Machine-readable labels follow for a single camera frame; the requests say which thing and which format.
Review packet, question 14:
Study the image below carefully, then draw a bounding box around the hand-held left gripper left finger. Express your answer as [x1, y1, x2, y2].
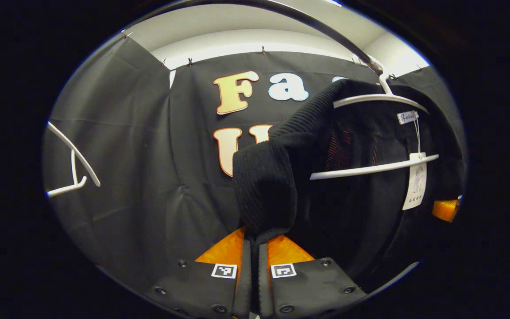
[142, 227, 252, 319]

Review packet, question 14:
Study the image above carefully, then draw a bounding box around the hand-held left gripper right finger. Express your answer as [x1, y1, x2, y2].
[258, 234, 367, 319]

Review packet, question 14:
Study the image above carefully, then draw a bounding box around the black knit garment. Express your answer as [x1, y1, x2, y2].
[232, 79, 464, 284]

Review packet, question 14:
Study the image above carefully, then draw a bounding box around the white clothes hanger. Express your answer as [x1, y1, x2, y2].
[310, 55, 440, 181]
[46, 122, 101, 198]

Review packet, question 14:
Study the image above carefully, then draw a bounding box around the black clothes rack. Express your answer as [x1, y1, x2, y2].
[122, 0, 386, 76]

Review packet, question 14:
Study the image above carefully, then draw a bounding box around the black backdrop cloth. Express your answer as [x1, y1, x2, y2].
[42, 33, 466, 293]

